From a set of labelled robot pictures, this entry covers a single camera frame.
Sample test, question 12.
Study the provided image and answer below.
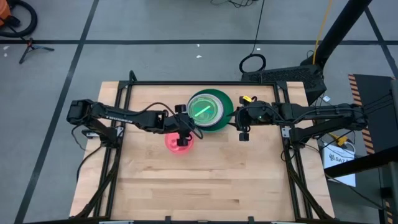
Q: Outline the large dark green plate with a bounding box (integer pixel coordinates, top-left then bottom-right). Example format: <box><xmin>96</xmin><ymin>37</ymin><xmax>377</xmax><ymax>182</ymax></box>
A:
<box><xmin>186</xmin><ymin>88</ymin><xmax>234</xmax><ymax>134</ymax></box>

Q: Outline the small pink translucent plate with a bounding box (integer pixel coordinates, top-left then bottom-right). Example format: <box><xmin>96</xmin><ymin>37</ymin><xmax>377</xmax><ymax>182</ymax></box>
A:
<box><xmin>164</xmin><ymin>132</ymin><xmax>195</xmax><ymax>156</ymax></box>

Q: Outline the white printed paper sign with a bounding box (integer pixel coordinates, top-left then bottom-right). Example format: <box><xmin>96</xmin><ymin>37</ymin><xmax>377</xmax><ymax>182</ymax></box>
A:
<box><xmin>323</xmin><ymin>142</ymin><xmax>357</xmax><ymax>187</ymax></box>

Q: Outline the black vacuum hose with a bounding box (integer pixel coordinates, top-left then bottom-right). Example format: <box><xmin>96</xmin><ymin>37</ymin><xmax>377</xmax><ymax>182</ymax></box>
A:
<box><xmin>0</xmin><ymin>0</ymin><xmax>39</xmax><ymax>39</ymax></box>

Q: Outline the hazard striped black panel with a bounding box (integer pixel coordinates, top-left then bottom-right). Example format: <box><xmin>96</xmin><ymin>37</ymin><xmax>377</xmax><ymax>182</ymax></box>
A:
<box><xmin>348</xmin><ymin>73</ymin><xmax>398</xmax><ymax>156</ymax></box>

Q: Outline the black slanted pole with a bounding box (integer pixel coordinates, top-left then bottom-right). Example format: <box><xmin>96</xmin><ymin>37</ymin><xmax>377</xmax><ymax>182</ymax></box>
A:
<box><xmin>300</xmin><ymin>0</ymin><xmax>373</xmax><ymax>68</ymax></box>

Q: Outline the small light green translucent plate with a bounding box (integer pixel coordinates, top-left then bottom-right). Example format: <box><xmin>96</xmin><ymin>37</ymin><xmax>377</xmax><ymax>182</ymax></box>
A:
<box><xmin>190</xmin><ymin>96</ymin><xmax>220</xmax><ymax>124</ymax></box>

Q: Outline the black looped floor cable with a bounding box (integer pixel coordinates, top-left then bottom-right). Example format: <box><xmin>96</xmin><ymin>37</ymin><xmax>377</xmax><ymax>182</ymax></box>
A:
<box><xmin>238</xmin><ymin>0</ymin><xmax>267</xmax><ymax>74</ymax></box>

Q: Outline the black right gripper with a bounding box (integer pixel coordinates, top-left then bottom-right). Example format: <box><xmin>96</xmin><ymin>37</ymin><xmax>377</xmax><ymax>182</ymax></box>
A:
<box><xmin>235</xmin><ymin>95</ymin><xmax>276</xmax><ymax>142</ymax></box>

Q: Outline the black tripod stand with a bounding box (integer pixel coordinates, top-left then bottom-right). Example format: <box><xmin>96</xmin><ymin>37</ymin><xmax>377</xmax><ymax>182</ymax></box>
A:
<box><xmin>19</xmin><ymin>37</ymin><xmax>55</xmax><ymax>65</ymax></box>

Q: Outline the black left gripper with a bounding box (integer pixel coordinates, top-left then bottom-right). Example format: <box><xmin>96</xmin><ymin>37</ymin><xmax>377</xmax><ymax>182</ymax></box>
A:
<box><xmin>164</xmin><ymin>104</ymin><xmax>197</xmax><ymax>147</ymax></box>

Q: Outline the yellow cable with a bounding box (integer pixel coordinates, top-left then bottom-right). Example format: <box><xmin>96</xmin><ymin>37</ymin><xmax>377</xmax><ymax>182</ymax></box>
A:
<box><xmin>312</xmin><ymin>0</ymin><xmax>334</xmax><ymax>65</ymax></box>

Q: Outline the black cable bundle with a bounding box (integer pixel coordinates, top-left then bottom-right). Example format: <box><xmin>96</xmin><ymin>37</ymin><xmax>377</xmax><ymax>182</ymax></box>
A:
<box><xmin>210</xmin><ymin>0</ymin><xmax>259</xmax><ymax>9</ymax></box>

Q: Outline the yellow plug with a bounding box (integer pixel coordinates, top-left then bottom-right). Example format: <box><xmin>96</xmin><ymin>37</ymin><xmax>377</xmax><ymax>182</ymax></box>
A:
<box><xmin>332</xmin><ymin>135</ymin><xmax>349</xmax><ymax>147</ymax></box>

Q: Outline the orange vacuum cleaner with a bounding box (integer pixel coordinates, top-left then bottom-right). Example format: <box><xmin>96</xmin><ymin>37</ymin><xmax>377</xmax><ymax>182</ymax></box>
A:
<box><xmin>0</xmin><ymin>0</ymin><xmax>12</xmax><ymax>27</ymax></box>

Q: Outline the black metal beam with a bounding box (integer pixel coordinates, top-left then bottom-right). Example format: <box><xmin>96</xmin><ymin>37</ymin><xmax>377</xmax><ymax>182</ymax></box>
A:
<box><xmin>324</xmin><ymin>146</ymin><xmax>398</xmax><ymax>179</ymax></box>

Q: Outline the black aluminium table frame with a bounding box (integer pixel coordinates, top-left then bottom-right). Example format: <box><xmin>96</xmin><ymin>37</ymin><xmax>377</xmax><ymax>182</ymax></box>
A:
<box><xmin>74</xmin><ymin>70</ymin><xmax>335</xmax><ymax>224</ymax></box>

